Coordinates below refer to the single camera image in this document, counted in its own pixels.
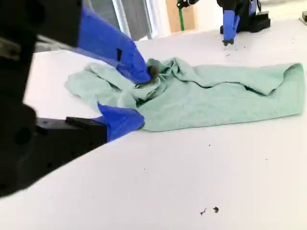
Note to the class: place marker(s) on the small dark crumb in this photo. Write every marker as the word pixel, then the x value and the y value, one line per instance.
pixel 216 209
pixel 203 211

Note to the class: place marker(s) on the white framed glass door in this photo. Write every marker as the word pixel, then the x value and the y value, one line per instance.
pixel 134 16

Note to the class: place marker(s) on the grey metal bracket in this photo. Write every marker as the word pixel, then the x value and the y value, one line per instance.
pixel 303 19

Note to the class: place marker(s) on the green post with black clamp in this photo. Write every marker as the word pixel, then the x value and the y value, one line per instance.
pixel 181 16

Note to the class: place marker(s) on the mint green cloth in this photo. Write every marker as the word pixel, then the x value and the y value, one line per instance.
pixel 204 107

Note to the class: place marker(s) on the light wooden board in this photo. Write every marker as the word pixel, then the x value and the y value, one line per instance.
pixel 190 16

